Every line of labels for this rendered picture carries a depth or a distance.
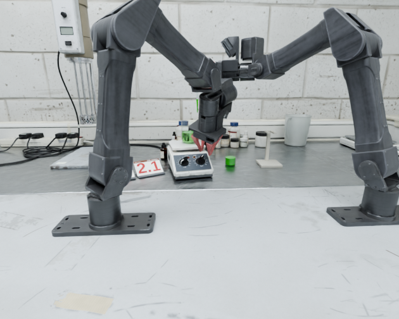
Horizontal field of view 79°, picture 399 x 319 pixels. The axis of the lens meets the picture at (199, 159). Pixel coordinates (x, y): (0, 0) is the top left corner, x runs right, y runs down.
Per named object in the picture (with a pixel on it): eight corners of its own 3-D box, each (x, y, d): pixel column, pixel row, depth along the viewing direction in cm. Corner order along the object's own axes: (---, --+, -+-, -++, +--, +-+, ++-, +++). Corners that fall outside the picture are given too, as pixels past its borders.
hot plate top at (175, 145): (206, 148, 84) (206, 145, 84) (171, 150, 81) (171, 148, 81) (198, 141, 95) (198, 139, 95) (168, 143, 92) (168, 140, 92)
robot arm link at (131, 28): (202, 72, 69) (109, -16, 46) (227, 70, 63) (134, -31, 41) (187, 111, 68) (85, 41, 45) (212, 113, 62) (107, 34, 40)
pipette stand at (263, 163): (282, 167, 89) (286, 133, 85) (261, 168, 89) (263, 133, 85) (275, 161, 97) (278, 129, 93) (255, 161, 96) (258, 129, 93)
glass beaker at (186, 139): (179, 142, 91) (178, 119, 89) (196, 141, 93) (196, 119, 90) (183, 146, 85) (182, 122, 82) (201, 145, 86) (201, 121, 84)
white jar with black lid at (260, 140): (261, 148, 117) (261, 133, 115) (251, 145, 123) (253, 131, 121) (271, 146, 120) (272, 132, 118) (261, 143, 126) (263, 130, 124)
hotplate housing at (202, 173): (213, 177, 79) (214, 154, 77) (174, 180, 76) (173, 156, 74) (198, 159, 100) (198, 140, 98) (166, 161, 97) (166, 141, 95)
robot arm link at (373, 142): (355, 181, 54) (332, 38, 54) (369, 176, 58) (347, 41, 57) (389, 182, 49) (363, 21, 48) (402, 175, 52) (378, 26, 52)
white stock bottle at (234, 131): (234, 142, 130) (234, 121, 126) (242, 144, 124) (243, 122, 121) (224, 143, 126) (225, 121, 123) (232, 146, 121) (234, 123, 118)
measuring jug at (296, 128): (294, 149, 114) (298, 118, 110) (272, 145, 124) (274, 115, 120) (314, 144, 125) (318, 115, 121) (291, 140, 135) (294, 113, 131)
